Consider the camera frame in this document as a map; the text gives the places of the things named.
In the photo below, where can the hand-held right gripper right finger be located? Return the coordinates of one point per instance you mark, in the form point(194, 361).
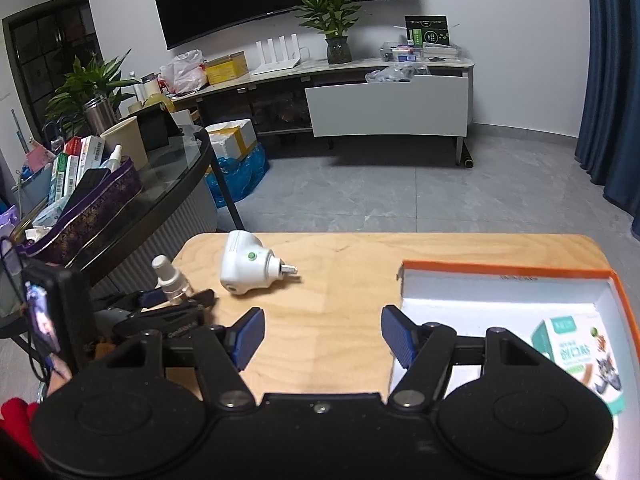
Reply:
point(397, 335)

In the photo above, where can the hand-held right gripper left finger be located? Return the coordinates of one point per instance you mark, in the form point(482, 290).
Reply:
point(247, 337)

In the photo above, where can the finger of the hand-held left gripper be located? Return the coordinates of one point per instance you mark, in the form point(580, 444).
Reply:
point(150, 297)
point(197, 297)

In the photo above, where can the brown liquid refill bottle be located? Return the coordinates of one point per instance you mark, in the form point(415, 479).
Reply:
point(167, 275)

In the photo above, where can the white box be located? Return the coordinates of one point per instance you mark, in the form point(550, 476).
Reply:
point(475, 310)

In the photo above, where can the green bandage box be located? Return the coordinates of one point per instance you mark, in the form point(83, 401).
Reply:
point(580, 355)

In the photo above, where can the person's left hand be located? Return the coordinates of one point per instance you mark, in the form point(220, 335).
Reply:
point(60, 380)

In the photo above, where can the white plug-in mosquito heater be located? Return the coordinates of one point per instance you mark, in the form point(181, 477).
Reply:
point(242, 265)

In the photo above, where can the black smartphone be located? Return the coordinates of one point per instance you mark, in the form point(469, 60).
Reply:
point(87, 185)

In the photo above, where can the dark glass table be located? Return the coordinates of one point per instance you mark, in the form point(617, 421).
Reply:
point(170, 170)

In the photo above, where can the blue plastic bag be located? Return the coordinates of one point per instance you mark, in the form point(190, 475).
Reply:
point(240, 175)

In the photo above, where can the white spray bottle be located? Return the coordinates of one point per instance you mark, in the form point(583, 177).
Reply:
point(114, 160)

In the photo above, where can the row of medicine boxes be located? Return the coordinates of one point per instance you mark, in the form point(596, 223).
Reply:
point(75, 165)

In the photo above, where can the white paper cup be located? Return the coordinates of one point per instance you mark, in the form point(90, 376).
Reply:
point(125, 140)

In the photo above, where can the steel cup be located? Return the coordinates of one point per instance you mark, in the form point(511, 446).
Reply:
point(100, 115)

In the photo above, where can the white plastic bag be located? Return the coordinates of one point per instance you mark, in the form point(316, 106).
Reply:
point(182, 72)

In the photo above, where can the leafy green plant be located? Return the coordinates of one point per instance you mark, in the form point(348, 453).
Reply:
point(90, 80)

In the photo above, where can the white drawer panel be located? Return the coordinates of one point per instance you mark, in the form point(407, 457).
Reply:
point(385, 107)

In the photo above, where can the yellow cardboard box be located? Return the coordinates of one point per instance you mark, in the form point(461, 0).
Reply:
point(227, 67)

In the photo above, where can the white router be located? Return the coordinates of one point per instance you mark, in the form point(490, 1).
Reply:
point(275, 65)

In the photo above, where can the grey television cabinet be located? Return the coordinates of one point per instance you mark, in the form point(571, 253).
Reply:
point(310, 69)

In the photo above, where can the clear plastic bag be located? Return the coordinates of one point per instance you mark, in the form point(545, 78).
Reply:
point(395, 74)

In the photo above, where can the dark glass cabinet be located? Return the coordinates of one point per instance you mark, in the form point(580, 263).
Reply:
point(50, 45)

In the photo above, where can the pile of small boxes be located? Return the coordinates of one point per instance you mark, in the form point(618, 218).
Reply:
point(440, 51)

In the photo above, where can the black and green box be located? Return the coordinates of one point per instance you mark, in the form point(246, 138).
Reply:
point(427, 32)

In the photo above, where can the potted plant in glass vase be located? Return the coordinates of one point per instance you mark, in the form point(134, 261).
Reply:
point(330, 10)

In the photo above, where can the blue curtain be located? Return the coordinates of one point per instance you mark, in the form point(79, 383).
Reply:
point(615, 85)

